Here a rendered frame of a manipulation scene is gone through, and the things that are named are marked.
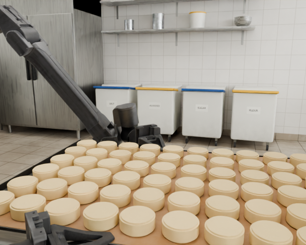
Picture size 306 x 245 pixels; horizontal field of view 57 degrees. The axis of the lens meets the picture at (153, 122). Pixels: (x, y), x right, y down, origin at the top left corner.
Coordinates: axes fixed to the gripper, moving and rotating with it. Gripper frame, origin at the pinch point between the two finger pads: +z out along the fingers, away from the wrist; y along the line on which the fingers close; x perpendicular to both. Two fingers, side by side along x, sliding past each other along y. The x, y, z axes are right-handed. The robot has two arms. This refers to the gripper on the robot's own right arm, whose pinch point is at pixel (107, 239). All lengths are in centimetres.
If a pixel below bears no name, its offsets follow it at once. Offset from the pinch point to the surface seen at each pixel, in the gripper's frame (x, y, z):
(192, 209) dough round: -1.7, 1.5, 12.8
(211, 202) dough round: -2.6, 2.3, 15.6
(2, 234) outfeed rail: 15.5, -4.1, -11.4
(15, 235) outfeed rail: 13.8, -3.9, -9.7
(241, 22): 241, 77, 290
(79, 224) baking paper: 5.1, 0.1, -2.0
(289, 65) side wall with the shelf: 209, 22, 355
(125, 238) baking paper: -1.1, 0.1, 2.1
